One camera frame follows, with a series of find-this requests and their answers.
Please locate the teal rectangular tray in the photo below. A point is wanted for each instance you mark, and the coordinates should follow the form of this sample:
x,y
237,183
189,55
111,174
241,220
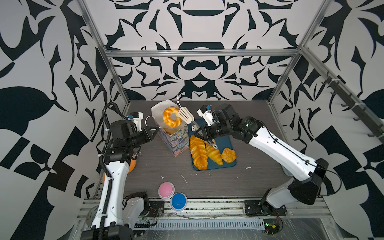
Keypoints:
x,y
222,143

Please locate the floral white paper bag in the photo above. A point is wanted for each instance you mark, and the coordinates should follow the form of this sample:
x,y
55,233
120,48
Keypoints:
x,y
177,142

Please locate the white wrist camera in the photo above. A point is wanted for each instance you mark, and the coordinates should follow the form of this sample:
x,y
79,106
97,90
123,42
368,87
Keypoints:
x,y
136,118
206,113

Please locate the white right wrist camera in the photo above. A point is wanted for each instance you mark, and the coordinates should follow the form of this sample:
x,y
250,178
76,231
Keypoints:
x,y
206,113

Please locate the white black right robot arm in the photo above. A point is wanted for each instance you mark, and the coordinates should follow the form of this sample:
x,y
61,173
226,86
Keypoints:
x,y
308,173

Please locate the long braided bread loaf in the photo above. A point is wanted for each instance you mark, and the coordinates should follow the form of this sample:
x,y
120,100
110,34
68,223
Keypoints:
x,y
199,153

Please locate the orange plush toy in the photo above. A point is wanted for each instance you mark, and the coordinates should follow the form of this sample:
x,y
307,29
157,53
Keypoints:
x,y
132,166

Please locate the light blue oval pad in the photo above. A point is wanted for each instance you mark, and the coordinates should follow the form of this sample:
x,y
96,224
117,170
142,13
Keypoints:
x,y
286,172

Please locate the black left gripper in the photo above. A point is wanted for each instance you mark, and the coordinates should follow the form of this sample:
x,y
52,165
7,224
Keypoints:
x,y
147,135

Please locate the white slotted cable duct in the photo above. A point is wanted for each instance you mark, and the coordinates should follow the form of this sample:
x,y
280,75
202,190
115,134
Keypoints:
x,y
206,224

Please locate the ring-shaped bread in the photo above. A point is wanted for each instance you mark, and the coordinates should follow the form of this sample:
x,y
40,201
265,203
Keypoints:
x,y
167,117

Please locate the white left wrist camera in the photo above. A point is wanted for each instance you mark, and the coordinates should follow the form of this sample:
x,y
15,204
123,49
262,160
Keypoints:
x,y
136,118

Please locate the green circuit board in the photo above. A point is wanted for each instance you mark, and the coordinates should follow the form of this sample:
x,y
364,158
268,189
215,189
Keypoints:
x,y
272,228

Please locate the blue round button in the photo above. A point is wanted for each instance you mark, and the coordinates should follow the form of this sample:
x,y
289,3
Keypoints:
x,y
179,202

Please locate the knotted round bun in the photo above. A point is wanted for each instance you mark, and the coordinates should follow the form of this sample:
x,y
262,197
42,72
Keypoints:
x,y
228,155

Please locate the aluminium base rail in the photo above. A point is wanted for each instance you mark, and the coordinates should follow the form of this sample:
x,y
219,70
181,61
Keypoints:
x,y
199,208

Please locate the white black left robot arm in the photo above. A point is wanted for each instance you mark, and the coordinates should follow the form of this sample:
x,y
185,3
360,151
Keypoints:
x,y
117,215

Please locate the large striped croissant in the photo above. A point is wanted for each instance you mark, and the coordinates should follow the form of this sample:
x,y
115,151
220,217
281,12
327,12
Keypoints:
x,y
214,155

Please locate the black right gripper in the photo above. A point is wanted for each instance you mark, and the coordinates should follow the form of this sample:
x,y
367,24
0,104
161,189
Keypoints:
x,y
206,133

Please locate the pink round button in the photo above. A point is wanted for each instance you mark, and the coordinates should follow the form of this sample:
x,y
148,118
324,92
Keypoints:
x,y
166,190

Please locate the black hook rack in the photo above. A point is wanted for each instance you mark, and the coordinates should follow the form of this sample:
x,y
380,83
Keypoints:
x,y
354,103

